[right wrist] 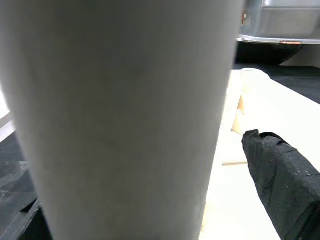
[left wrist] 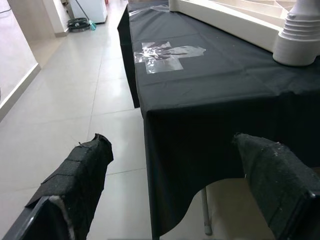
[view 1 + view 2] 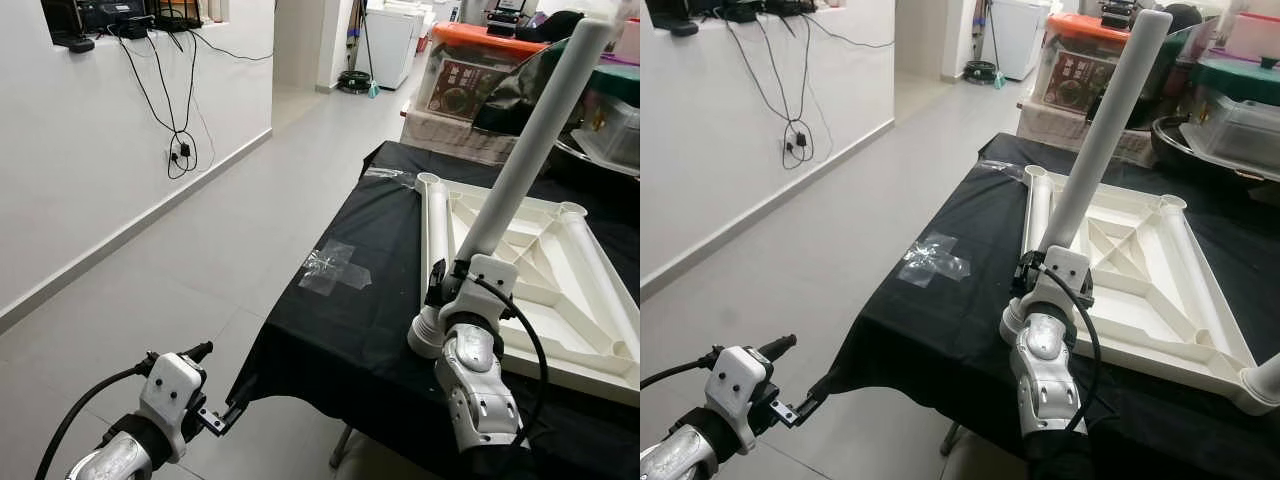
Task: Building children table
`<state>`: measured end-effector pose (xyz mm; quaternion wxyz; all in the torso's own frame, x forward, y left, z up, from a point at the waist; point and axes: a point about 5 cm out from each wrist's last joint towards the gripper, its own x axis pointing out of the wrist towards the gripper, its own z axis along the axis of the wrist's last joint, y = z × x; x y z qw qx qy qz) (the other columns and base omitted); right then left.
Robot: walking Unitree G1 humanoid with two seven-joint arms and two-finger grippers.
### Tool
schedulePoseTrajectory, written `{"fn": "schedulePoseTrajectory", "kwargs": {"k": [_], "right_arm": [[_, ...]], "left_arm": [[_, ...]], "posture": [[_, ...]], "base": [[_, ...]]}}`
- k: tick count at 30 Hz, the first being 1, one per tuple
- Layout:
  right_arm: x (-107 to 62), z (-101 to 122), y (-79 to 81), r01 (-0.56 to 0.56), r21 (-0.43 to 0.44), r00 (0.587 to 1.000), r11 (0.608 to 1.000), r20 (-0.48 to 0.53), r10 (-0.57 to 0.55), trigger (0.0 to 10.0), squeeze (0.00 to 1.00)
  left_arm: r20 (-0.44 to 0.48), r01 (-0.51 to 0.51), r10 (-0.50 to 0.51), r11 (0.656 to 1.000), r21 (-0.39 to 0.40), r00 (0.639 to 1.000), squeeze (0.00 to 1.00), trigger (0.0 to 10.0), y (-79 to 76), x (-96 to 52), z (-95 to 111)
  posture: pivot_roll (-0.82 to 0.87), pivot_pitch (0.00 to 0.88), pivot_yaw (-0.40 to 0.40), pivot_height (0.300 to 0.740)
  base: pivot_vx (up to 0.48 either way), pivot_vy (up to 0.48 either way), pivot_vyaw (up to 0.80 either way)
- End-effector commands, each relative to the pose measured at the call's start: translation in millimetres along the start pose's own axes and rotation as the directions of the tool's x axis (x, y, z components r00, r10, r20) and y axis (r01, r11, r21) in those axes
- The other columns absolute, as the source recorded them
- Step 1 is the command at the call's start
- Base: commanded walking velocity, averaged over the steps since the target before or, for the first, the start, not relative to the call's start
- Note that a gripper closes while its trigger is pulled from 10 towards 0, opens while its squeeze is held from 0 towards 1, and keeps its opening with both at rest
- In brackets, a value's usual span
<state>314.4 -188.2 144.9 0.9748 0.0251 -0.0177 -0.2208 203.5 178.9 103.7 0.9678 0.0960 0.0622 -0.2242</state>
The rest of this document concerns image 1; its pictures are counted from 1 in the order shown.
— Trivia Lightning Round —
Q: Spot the clear plastic container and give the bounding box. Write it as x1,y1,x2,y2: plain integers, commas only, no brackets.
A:
237,0,320,42

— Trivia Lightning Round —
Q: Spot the white plastic table top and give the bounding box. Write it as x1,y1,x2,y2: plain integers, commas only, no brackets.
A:
199,67,320,240

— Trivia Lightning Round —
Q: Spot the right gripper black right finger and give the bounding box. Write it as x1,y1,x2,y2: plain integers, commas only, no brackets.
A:
241,129,320,240

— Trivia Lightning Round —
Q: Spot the white plastic table leg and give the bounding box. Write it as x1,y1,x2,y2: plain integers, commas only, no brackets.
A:
0,0,246,240

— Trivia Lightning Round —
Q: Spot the black wok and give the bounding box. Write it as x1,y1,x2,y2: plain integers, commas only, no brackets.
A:
234,37,305,67

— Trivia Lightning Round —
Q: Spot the black tablecloth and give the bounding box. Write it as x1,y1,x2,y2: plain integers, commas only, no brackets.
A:
0,62,320,221

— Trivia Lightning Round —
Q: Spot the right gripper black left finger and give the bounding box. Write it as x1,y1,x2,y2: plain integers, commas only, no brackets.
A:
0,197,53,240

